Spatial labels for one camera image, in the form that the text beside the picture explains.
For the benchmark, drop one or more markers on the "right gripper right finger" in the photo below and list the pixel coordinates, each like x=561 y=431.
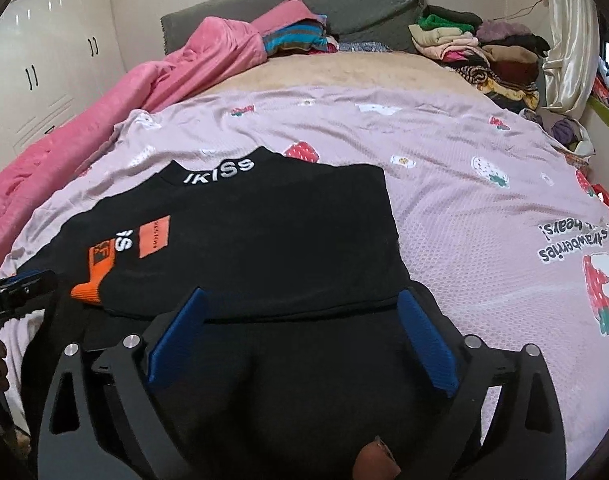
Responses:
x=502 y=420

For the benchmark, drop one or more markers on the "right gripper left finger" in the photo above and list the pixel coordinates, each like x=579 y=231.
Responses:
x=68 y=446

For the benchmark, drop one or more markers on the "black long-sleeve sweater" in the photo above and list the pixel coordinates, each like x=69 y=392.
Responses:
x=288 y=355

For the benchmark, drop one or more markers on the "bag with purple clothes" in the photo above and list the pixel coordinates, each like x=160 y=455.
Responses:
x=565 y=134

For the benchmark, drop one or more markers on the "striped folded clothes stack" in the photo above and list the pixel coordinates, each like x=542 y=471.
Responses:
x=308 y=36

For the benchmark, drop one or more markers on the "pile of folded clothes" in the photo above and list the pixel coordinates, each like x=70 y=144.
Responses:
x=501 y=59

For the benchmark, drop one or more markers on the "right hand thumb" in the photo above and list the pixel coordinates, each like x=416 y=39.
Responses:
x=375 y=462

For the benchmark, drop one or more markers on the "lilac strawberry print quilt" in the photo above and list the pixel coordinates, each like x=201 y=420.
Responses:
x=491 y=218

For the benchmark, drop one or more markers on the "white wardrobe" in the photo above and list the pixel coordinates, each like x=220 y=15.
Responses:
x=57 y=58

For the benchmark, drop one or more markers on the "pink fleece blanket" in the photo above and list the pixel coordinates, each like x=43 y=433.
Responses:
x=218 y=49

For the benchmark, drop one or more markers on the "cream satin curtain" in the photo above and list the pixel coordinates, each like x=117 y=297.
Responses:
x=571 y=64

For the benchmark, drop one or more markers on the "beige mattress sheet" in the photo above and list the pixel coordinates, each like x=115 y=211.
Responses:
x=359 y=70

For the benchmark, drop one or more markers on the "grey quilted headboard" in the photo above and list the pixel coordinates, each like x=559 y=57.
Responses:
x=383 y=21

